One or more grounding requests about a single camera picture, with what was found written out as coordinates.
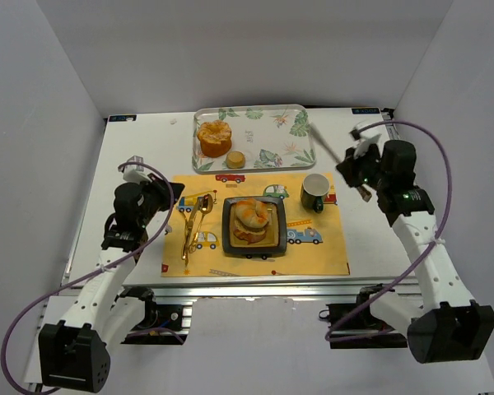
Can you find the sliced bread piece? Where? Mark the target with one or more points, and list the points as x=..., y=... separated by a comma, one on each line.
x=250, y=235

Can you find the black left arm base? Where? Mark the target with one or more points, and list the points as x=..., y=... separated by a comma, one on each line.
x=162, y=323

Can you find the twisted orange-white bread roll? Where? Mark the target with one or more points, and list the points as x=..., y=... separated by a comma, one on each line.
x=252, y=213

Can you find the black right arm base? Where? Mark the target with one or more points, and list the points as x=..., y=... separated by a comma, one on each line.
x=369, y=332

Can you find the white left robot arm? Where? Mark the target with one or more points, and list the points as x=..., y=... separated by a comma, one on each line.
x=75, y=351

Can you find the blue label sticker left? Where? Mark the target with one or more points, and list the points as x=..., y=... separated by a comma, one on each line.
x=122, y=118

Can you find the gold fork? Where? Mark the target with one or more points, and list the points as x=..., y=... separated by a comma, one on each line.
x=189, y=223

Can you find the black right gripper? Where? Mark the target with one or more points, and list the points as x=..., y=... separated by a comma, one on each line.
x=350, y=169

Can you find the black square plate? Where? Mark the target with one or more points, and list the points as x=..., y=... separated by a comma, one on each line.
x=275, y=242

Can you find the large orange bundt cake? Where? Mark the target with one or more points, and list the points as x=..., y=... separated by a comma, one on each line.
x=215, y=138

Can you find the silver metal tongs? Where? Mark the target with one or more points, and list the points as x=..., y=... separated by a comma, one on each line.
x=317, y=136

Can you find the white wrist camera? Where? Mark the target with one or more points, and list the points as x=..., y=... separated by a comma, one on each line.
x=364, y=136
x=133, y=171

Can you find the white leaf-pattern tray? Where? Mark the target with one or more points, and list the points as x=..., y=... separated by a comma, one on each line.
x=271, y=137

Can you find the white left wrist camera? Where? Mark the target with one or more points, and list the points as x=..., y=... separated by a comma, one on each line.
x=133, y=171

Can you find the dark green mug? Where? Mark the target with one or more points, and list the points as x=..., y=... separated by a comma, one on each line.
x=314, y=189

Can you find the blue label sticker right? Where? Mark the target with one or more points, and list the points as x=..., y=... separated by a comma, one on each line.
x=365, y=110

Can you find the blue label sticker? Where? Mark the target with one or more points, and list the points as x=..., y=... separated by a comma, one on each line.
x=122, y=118
x=365, y=110

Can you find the small round bun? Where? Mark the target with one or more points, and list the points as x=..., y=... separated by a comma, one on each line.
x=235, y=160

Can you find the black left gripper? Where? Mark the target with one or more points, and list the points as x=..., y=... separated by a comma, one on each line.
x=165, y=193

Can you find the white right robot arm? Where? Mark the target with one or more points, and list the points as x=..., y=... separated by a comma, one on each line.
x=450, y=325

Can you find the yellow vehicle-print placemat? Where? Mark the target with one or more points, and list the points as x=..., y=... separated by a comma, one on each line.
x=315, y=241

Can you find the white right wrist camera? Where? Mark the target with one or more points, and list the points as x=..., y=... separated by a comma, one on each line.
x=364, y=136

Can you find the gold spoon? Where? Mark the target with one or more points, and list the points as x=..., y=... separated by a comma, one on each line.
x=206, y=206

